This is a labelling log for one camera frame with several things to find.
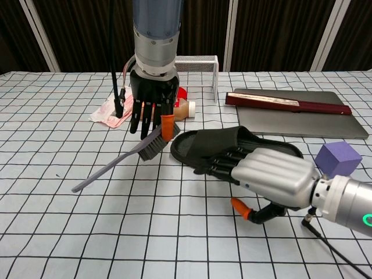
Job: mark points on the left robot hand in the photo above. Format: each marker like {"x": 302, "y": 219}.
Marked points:
{"x": 151, "y": 87}

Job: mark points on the grey closed laptop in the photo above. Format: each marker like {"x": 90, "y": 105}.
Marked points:
{"x": 290, "y": 122}

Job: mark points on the purple foam cube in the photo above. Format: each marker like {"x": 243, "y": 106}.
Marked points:
{"x": 337, "y": 160}

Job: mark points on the dark red folding fan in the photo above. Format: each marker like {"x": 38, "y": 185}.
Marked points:
{"x": 290, "y": 104}

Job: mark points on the black slipper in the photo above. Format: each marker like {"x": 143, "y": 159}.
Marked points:
{"x": 215, "y": 139}

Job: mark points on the pink plastic packet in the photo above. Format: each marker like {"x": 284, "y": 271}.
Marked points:
{"x": 106, "y": 113}

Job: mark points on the white screen frame post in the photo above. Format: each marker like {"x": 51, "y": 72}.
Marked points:
{"x": 232, "y": 35}
{"x": 40, "y": 37}
{"x": 327, "y": 35}

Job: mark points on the brown drink bottle red label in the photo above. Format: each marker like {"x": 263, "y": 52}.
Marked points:
{"x": 184, "y": 110}

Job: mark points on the white checkered tablecloth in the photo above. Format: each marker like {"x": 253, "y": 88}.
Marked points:
{"x": 145, "y": 232}

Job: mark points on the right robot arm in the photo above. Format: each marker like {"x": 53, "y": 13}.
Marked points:
{"x": 346, "y": 203}

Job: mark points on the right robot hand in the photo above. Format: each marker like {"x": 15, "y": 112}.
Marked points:
{"x": 276, "y": 177}

